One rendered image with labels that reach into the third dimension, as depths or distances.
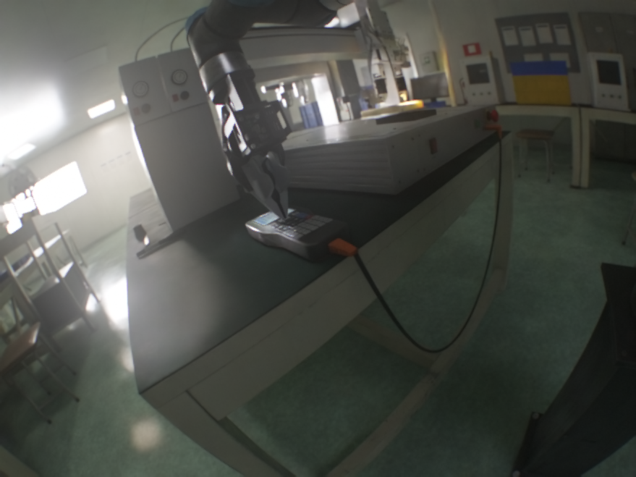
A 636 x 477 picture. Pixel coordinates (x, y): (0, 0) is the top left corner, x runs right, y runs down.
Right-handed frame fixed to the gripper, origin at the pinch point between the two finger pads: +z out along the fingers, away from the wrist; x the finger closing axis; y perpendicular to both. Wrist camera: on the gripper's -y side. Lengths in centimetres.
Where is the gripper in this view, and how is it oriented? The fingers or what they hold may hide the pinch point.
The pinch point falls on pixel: (280, 209)
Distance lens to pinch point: 42.0
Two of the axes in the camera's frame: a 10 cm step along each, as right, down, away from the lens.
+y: 4.9, -0.2, -8.7
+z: 3.9, 9.0, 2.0
